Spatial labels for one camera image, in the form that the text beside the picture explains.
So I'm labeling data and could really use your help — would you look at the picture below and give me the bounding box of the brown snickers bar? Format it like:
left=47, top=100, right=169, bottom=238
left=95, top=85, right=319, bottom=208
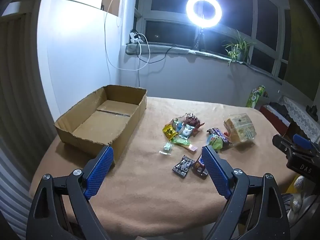
left=193, top=155, right=208, bottom=179

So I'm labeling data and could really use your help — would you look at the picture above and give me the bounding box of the green jelly cup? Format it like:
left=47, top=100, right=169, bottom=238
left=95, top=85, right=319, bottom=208
left=207, top=134, right=223, bottom=151

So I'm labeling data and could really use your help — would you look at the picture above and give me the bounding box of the pink snack packet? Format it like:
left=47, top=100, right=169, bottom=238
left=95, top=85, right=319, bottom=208
left=187, top=144, right=197, bottom=152

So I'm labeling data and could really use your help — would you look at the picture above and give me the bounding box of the dark red snack bag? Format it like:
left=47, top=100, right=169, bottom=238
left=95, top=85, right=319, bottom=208
left=207, top=127, right=231, bottom=146

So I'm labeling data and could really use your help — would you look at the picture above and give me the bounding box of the black white candy packet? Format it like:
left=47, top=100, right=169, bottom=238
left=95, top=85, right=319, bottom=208
left=172, top=155, right=195, bottom=178

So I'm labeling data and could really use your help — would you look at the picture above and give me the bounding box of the green snack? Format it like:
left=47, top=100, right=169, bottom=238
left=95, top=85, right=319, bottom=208
left=171, top=137, right=190, bottom=147

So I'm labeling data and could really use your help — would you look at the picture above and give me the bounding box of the packaged sliced bread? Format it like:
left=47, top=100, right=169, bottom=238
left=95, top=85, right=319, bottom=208
left=223, top=113, right=257, bottom=145

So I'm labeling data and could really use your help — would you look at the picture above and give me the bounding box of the teal white snack packet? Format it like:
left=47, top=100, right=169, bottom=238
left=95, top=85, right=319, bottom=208
left=179, top=124, right=195, bottom=140

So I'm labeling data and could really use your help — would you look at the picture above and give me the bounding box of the pale green candy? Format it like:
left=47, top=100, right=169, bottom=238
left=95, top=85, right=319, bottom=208
left=159, top=142, right=172, bottom=155

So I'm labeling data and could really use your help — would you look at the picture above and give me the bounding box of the red dates clear bag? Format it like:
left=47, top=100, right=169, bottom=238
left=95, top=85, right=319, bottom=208
left=184, top=113, right=204, bottom=136

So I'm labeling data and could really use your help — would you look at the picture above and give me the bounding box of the yellow snack packet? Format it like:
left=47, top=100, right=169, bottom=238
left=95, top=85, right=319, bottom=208
left=162, top=124, right=177, bottom=141

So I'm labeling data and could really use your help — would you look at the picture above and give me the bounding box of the green drink carton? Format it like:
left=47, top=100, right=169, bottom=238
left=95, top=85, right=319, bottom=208
left=246, top=85, right=266, bottom=108

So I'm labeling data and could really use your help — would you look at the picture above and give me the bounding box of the brown cardboard box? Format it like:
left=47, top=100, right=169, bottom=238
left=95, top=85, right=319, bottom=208
left=55, top=85, right=147, bottom=163

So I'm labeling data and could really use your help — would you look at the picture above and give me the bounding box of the green potted plant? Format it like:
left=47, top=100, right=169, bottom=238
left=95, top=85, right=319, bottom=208
left=223, top=30, right=256, bottom=66

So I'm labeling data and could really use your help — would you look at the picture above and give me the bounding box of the black light tripod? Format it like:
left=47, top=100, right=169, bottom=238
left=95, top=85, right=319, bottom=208
left=192, top=28, right=206, bottom=51

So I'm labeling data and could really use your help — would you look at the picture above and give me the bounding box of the grey window sill cloth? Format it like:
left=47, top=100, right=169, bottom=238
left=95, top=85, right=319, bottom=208
left=125, top=43, right=283, bottom=83

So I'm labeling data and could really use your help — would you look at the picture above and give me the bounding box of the white power strip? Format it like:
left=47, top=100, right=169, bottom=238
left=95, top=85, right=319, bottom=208
left=130, top=29, right=144, bottom=44

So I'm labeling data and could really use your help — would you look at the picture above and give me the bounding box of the black cable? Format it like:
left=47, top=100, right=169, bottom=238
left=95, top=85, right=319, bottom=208
left=135, top=43, right=177, bottom=65

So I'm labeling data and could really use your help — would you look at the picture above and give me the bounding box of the white ring light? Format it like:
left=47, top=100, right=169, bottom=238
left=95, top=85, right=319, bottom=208
left=186, top=0, right=222, bottom=29

